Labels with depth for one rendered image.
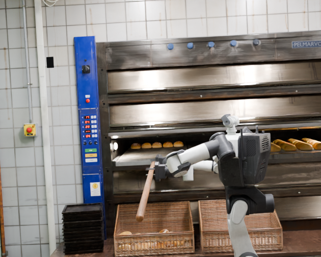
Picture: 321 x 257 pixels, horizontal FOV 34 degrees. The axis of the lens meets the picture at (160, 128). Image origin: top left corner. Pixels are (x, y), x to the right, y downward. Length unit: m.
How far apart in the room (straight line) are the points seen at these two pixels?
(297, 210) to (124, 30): 1.92
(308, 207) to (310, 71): 1.04
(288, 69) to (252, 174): 1.29
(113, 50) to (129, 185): 1.05
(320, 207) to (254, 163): 1.29
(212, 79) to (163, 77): 0.37
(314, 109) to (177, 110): 1.04
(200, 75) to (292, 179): 1.06
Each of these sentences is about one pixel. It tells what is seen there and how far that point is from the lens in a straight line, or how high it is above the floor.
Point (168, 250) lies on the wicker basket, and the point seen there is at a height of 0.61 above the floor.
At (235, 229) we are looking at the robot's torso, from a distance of 3.22.
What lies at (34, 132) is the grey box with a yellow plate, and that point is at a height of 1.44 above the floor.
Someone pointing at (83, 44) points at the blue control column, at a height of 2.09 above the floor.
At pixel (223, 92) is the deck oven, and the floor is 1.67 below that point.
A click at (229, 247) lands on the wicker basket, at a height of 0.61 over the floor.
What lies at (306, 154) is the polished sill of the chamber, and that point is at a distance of 4.19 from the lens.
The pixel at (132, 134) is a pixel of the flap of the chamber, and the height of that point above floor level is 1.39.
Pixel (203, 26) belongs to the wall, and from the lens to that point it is 4.09.
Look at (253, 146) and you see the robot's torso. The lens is 3.08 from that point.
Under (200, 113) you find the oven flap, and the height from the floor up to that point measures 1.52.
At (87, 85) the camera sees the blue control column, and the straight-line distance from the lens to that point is 4.07.
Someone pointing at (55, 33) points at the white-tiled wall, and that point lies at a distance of 4.18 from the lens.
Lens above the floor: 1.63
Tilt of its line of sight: 3 degrees down
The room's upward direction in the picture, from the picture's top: 3 degrees counter-clockwise
